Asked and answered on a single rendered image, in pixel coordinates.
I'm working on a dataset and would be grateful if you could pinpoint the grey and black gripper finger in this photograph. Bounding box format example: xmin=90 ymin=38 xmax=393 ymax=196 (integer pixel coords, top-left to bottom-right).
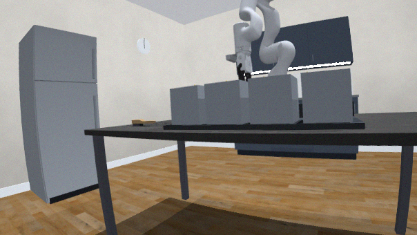
xmin=237 ymin=63 xmax=245 ymax=81
xmin=245 ymin=73 xmax=251 ymax=82

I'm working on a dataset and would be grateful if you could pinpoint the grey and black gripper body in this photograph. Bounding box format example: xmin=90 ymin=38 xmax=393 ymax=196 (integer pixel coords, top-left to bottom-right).
xmin=237 ymin=52 xmax=253 ymax=73

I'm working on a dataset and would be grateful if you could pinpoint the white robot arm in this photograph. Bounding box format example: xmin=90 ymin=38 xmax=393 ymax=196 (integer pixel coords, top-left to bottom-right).
xmin=226 ymin=0 xmax=295 ymax=76

